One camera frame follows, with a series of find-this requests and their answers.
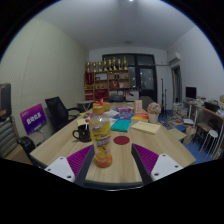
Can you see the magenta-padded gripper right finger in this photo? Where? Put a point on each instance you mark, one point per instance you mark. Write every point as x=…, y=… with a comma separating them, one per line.
x=165, y=166

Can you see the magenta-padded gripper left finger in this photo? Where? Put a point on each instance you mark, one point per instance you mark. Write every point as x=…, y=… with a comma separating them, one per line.
x=58, y=168

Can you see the yellow-labelled orange drink bottle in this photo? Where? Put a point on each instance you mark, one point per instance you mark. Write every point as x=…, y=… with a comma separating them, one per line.
x=101, y=140

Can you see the black mug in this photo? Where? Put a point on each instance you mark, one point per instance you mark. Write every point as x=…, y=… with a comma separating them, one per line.
x=82, y=134

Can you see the flat round red coaster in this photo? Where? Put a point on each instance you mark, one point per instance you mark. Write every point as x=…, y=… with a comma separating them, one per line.
x=121, y=140

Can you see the small tan envelope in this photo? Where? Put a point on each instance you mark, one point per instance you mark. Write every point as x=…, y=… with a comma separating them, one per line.
x=81, y=121

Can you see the red-tipped white stick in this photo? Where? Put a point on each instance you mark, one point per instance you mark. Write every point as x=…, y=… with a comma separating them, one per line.
x=87, y=121

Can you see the orange yellow book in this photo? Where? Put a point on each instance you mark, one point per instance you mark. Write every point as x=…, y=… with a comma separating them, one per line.
x=140, y=117

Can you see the purple sign board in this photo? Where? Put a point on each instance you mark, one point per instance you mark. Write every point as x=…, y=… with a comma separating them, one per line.
x=32, y=119

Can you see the black office chair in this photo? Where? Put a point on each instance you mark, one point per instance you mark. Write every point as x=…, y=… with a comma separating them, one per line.
x=57, y=111

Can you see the white round stool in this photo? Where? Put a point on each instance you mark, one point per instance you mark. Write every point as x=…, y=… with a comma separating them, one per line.
x=212, y=134

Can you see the pink flowers in white pot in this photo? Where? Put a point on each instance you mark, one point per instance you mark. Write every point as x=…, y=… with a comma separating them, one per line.
x=154, y=110

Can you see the teal book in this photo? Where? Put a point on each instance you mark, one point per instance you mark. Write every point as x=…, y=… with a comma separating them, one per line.
x=121, y=125

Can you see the grey striped chair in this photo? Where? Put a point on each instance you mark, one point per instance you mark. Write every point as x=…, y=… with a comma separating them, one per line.
x=7, y=135

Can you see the blue magazine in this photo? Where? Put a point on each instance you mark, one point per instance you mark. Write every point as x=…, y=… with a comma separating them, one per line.
x=123, y=116

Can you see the standing orange white card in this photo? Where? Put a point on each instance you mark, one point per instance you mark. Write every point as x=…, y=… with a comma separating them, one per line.
x=138, y=106

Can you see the brown office chair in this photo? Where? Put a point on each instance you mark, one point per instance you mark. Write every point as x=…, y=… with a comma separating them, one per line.
x=146, y=100

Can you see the round white side table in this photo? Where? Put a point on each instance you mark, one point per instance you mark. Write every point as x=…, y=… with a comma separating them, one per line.
x=85, y=104

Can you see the yellow gift box red ribbon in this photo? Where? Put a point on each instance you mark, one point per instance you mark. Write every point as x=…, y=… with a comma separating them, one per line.
x=106, y=106

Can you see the black computer monitor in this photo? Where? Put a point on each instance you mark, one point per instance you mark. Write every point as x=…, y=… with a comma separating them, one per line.
x=191, y=92

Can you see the dark glass door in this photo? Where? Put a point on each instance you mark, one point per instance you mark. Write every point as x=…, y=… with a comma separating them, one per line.
x=146, y=78

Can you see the wooden shelf unit with trophies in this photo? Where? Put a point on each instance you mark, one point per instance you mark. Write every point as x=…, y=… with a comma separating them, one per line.
x=108, y=80

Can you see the white wall air conditioner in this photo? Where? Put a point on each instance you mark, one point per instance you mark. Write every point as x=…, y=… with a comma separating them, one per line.
x=174, y=58

